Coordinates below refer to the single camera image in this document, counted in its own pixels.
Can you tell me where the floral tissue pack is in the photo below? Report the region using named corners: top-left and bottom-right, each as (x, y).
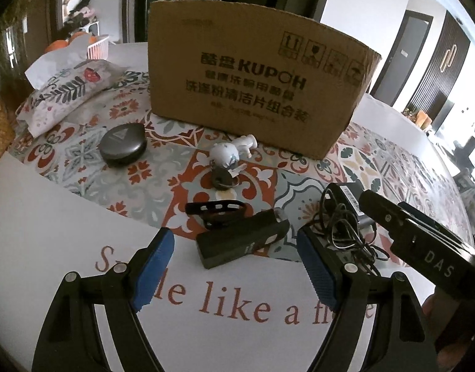
top-left (16, 48), bottom-right (139, 138)

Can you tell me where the white fruit basket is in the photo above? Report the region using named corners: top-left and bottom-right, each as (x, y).
top-left (86, 35), bottom-right (111, 60)

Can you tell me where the dark round case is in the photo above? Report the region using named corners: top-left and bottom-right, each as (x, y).
top-left (98, 123), bottom-right (148, 168)

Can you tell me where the patterned table runner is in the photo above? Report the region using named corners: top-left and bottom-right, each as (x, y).
top-left (7, 70), bottom-right (474, 268)

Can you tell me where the black bike light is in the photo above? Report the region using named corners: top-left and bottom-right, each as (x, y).
top-left (185, 199), bottom-right (290, 270)

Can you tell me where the pile of plush toys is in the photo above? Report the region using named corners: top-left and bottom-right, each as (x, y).
top-left (63, 0), bottom-right (96, 28)

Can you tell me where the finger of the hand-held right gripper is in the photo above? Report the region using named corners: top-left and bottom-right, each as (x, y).
top-left (398, 201), bottom-right (474, 254)
top-left (358, 190), bottom-right (412, 243)

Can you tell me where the brown cardboard box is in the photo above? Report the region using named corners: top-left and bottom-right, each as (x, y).
top-left (146, 0), bottom-right (382, 160)

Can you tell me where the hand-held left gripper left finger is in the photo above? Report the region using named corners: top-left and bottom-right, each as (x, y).
top-left (32, 227), bottom-right (175, 372)

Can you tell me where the gold wall ornament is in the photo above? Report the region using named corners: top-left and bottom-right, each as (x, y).
top-left (441, 42), bottom-right (459, 72)

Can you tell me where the white rack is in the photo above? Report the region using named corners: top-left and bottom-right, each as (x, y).
top-left (80, 21), bottom-right (100, 41)

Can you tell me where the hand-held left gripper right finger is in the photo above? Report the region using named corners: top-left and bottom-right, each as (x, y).
top-left (297, 225), bottom-right (440, 372)

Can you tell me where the dark slatted wall panel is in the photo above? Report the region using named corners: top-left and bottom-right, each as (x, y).
top-left (408, 11), bottom-right (471, 125)

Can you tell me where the dark hallway door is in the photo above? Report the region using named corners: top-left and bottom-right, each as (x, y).
top-left (381, 10), bottom-right (434, 105)

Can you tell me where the black power adapter with cable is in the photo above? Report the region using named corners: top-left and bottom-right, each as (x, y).
top-left (309, 182), bottom-right (391, 276)

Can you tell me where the white figurine keychain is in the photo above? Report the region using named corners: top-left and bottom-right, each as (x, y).
top-left (208, 134), bottom-right (257, 191)

